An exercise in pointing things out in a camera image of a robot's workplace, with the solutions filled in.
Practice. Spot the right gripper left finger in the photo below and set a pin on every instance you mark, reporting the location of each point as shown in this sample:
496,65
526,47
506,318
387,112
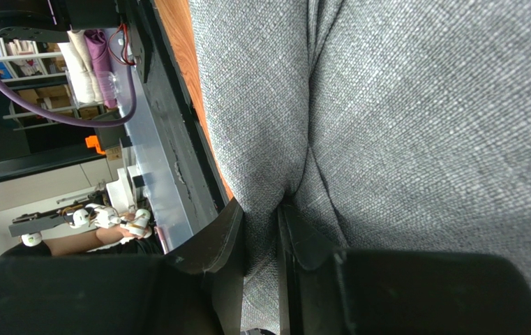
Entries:
204,277

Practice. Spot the person forearm in background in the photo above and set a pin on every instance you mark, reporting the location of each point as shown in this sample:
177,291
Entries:
88,241

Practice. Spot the background storage shelf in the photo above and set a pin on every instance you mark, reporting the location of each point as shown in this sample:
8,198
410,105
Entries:
75,79

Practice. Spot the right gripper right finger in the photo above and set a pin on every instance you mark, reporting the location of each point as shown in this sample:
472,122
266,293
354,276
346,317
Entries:
314,281

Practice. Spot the grey cloth napkin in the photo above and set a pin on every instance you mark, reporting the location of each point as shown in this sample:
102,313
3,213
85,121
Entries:
390,124

